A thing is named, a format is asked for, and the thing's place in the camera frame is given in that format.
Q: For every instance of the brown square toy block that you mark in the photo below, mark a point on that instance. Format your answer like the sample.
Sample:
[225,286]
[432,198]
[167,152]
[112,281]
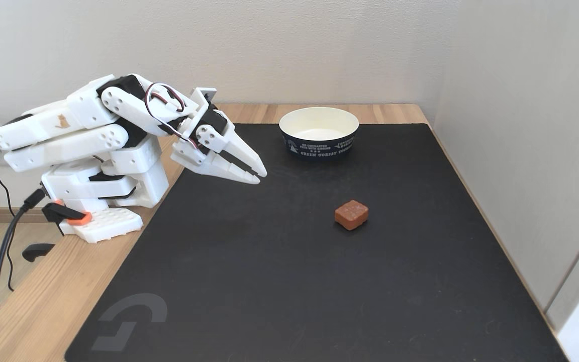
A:
[351,214]

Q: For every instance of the dark blue paper bowl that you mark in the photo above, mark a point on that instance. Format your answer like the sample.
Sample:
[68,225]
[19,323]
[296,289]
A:
[318,133]

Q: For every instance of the black desk mat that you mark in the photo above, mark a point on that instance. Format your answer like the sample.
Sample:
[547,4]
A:
[289,281]

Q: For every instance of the black and orange clamp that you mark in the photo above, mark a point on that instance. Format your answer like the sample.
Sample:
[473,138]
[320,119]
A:
[66,213]

